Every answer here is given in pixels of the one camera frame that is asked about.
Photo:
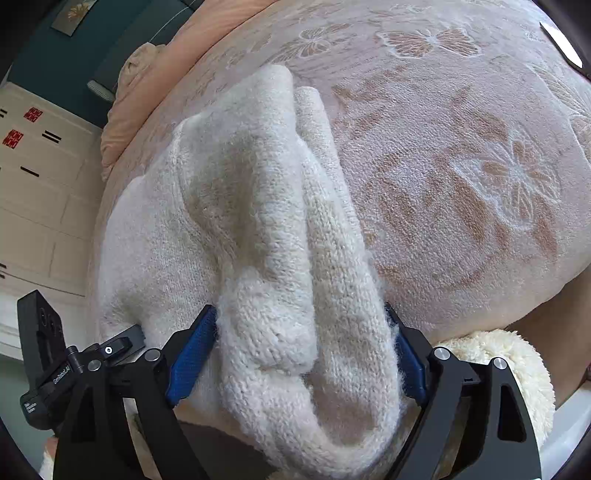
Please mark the dark leather footboard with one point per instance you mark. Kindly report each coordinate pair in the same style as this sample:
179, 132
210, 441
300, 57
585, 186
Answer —
207, 443

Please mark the framed wall picture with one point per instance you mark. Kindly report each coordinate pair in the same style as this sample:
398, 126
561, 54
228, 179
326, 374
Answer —
76, 14

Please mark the teal padded headboard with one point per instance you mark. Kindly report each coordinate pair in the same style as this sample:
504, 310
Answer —
152, 23

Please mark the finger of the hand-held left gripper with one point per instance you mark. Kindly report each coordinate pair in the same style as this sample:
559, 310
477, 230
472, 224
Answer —
131, 339

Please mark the white wardrobe with red stickers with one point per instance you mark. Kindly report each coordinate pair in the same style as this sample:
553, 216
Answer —
46, 207

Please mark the pink floral bedspread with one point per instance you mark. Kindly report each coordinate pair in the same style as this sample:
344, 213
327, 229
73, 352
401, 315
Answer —
461, 161

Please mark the peach duvet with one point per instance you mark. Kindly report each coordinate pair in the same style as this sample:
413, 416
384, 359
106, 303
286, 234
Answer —
138, 124

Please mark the white sweater with black hearts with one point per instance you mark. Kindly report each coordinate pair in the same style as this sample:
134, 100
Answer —
258, 230

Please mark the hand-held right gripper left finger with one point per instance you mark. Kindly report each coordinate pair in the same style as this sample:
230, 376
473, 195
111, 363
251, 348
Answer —
191, 355

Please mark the grey headboard side cushion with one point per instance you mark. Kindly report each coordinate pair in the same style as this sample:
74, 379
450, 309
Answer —
100, 90

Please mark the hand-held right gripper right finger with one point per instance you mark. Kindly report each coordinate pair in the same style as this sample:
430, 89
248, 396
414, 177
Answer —
411, 364

